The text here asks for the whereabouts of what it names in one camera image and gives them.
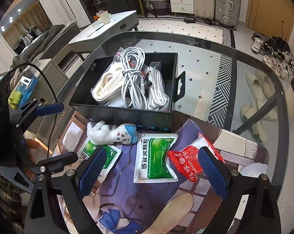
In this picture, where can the bag of white round shoelaces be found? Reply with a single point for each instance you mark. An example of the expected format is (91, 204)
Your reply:
(156, 95)

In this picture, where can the white cup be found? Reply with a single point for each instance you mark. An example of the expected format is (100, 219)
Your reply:
(104, 17)

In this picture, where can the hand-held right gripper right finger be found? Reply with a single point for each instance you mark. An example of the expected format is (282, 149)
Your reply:
(211, 170)

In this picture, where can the woven laundry basket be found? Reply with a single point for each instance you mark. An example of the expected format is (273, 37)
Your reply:
(158, 2)

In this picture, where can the person's left hand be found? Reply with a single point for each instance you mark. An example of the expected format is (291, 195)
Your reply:
(31, 143)

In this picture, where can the printed cartoon table mat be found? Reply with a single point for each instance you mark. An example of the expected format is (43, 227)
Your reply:
(147, 199)

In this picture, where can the black handheld appliance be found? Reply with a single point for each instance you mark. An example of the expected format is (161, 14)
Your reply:
(198, 20)

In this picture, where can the dark green duvet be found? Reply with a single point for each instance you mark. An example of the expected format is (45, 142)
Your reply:
(44, 41)

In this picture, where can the small white card box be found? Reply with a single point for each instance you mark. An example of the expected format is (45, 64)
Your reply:
(25, 81)

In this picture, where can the green toy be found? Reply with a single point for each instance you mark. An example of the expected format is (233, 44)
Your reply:
(15, 100)

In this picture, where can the white plush doll blue hat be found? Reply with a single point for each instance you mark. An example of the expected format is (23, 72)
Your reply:
(105, 132)

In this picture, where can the red white balloon packet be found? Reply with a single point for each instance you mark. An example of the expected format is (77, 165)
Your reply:
(183, 160)

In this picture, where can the white sheer curtain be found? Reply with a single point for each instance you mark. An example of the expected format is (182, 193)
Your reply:
(56, 4)

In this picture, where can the bag of cream shoelaces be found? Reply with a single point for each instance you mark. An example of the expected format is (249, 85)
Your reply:
(108, 85)

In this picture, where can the pile of shoes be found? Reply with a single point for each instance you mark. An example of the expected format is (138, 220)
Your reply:
(281, 61)

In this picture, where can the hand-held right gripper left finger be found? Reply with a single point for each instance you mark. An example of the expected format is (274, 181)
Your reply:
(93, 168)

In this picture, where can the clothes rack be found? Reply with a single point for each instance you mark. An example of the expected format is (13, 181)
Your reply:
(27, 36)

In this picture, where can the silver suitcase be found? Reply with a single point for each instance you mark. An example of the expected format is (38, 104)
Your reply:
(227, 2)

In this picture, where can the wooden door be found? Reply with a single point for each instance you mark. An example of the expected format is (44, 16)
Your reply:
(268, 7)

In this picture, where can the black cardboard box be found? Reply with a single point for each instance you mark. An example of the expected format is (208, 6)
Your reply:
(127, 117)

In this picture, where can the grey bed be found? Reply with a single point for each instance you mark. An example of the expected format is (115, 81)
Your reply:
(71, 28)

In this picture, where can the person's left forearm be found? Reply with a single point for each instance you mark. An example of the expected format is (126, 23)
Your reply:
(3, 199)

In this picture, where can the black umbrella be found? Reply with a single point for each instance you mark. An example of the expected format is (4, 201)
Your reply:
(281, 41)

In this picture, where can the blue packet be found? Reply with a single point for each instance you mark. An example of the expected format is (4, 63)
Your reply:
(28, 92)

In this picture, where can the beige suitcase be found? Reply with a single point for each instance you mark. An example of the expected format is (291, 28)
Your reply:
(203, 0)

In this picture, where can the brown curtain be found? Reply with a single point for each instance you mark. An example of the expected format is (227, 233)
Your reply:
(32, 14)

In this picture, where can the green white medicine sachet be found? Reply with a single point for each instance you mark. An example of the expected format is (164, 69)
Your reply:
(154, 160)
(87, 148)

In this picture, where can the black white patterned rug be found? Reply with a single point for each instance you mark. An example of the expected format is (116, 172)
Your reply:
(203, 53)

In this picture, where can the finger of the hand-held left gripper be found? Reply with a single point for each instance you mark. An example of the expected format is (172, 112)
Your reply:
(50, 109)
(61, 159)

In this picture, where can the grey white bedside cabinet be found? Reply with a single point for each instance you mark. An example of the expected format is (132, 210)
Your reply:
(49, 78)

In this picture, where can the white coffee table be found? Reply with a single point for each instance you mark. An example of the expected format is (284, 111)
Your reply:
(112, 24)

